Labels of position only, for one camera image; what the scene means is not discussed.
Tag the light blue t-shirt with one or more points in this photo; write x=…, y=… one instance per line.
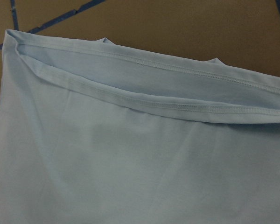
x=96, y=133

